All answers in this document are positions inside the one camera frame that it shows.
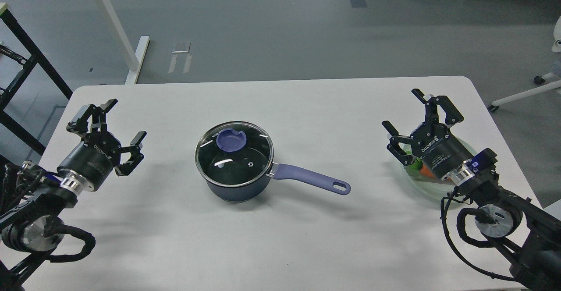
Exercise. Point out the orange toy carrot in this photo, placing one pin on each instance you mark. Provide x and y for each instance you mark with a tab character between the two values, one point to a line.
425	171

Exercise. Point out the black metal rack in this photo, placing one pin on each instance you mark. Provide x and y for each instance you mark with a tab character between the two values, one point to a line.
37	58

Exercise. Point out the glass lid purple knob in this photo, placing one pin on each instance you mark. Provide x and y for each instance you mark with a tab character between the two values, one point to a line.
234	154

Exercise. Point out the green toy vegetable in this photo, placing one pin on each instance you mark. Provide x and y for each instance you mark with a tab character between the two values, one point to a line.
415	167

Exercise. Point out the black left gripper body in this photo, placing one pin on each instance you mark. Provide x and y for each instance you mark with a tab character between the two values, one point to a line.
93	158

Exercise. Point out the dark blue saucepan purple handle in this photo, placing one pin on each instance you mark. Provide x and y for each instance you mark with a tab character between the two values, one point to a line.
280	171

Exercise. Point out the clear glass bowl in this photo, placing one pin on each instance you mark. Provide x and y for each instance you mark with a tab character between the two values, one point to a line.
431	186

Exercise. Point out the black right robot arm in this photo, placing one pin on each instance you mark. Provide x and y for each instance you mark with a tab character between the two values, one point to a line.
525	235

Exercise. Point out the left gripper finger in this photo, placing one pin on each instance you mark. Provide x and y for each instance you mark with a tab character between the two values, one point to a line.
90	121
136	156

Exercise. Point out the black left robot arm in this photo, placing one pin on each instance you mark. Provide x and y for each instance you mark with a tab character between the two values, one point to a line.
32	197

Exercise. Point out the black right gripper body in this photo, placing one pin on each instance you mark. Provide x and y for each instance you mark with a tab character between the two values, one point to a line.
438	149

